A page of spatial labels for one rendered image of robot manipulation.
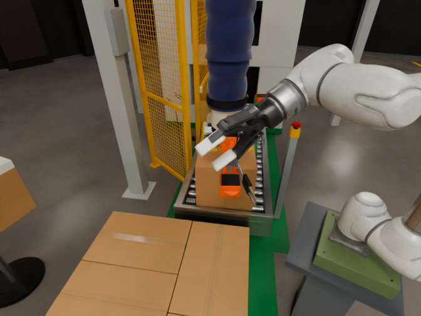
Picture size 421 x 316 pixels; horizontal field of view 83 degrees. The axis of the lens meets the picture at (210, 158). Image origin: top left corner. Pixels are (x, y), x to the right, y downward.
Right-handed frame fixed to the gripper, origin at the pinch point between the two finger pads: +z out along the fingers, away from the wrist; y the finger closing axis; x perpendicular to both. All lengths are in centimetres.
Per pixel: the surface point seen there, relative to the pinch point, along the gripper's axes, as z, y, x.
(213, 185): 14, 98, 26
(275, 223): -5, 197, -12
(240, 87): -31, 49, 42
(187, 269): 53, 87, -9
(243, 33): -43, 29, 51
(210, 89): -19, 48, 52
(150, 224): 65, 99, 32
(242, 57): -39, 37, 47
